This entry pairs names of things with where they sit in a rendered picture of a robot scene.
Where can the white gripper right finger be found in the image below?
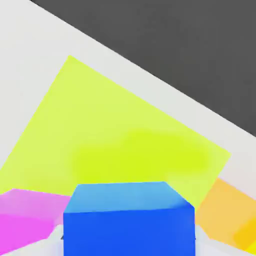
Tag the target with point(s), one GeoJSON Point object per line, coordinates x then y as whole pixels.
{"type": "Point", "coordinates": [208, 248]}

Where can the large orange box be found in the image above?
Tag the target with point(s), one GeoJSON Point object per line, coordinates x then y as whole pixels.
{"type": "Point", "coordinates": [224, 212]}

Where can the large pink box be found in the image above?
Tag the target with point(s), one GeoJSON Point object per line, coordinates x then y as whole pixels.
{"type": "Point", "coordinates": [24, 224]}

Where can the large lime yellow box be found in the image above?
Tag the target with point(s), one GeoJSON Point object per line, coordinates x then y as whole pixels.
{"type": "Point", "coordinates": [104, 128]}

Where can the small blue cube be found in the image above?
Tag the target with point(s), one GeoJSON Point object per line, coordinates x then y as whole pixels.
{"type": "Point", "coordinates": [128, 230]}

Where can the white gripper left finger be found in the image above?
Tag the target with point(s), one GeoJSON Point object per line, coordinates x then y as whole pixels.
{"type": "Point", "coordinates": [46, 248]}

